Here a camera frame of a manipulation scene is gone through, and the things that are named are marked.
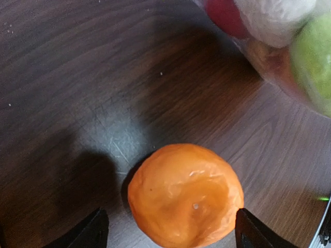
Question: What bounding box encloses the large red tomato toy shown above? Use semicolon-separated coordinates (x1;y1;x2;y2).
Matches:
204;0;249;39

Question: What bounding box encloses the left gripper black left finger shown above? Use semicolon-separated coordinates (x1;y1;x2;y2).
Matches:
45;208;109;247

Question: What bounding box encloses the clear zip top bag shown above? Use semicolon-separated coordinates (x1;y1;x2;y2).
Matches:
196;1;330;114

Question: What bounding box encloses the orange fruit toy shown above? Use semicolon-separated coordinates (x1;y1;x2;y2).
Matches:
128;143;244;247

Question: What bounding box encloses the aluminium front rail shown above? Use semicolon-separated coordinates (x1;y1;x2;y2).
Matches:
309;196;331;248

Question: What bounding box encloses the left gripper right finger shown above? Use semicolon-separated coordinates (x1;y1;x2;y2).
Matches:
235;208;297;248

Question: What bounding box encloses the white cabbage toy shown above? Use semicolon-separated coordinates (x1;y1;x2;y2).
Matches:
235;0;316;48

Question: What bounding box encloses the light green pepper toy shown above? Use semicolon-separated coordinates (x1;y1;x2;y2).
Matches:
289;13;330;117

